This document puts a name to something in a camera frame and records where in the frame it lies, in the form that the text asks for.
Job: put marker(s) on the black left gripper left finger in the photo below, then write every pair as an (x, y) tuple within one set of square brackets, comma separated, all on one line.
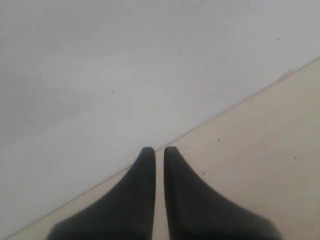
[(126, 212)]

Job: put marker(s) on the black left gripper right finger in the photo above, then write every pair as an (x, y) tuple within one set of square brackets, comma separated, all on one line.
[(195, 211)]

